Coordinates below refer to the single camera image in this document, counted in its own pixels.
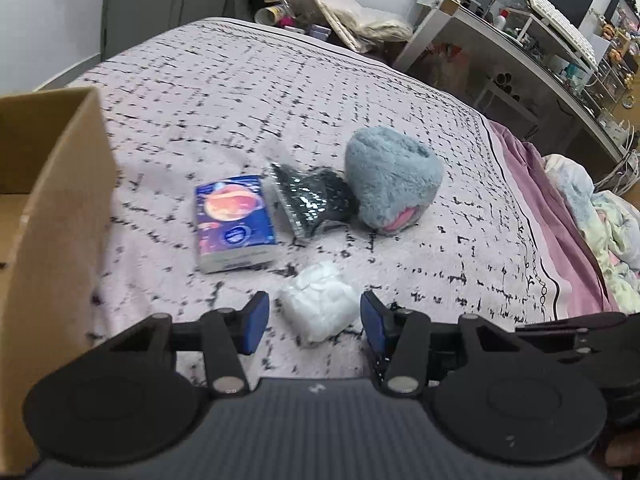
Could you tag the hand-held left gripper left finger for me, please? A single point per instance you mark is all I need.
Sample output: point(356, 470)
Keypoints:
point(256, 322)

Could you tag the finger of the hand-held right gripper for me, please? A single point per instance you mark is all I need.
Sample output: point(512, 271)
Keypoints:
point(565, 323)
point(595, 349)

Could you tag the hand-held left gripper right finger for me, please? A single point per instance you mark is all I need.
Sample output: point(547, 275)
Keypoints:
point(374, 322)

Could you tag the white plastic cotton pack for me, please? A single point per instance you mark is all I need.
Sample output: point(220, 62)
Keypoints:
point(320, 302)

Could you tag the brown cardboard box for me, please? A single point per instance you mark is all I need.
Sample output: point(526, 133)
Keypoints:
point(60, 210)

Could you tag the pastel fluffy blanket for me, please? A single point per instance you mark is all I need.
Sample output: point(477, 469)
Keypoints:
point(610, 230)

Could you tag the blue tissue pack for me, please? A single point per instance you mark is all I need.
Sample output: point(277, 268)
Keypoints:
point(234, 220)

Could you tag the pink bed sheet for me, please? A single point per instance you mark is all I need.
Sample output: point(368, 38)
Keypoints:
point(545, 220)

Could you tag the black sequined cloth in plastic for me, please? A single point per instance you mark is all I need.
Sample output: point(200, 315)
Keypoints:
point(306, 200)

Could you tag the grey-blue fluffy plush slipper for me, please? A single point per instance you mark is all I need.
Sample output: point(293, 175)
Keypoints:
point(390, 175)

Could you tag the pink black-patterned bedspread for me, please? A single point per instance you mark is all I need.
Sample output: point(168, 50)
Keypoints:
point(240, 95)

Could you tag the teal bottle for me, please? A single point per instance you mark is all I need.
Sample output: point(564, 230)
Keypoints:
point(575, 76)

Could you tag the white desk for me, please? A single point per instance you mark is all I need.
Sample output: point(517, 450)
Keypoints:
point(520, 62)

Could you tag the white keyboard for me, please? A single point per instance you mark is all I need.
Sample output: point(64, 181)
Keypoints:
point(561, 24)

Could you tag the beige cloth bag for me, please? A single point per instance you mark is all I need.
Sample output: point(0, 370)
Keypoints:
point(365, 22)

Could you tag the paper tube cup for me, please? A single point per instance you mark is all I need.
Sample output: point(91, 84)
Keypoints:
point(270, 14)

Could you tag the white bottle with red cap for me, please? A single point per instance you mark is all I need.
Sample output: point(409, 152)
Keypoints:
point(501, 20)

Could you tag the small framed screen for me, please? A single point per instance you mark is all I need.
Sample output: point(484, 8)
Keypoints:
point(622, 15)

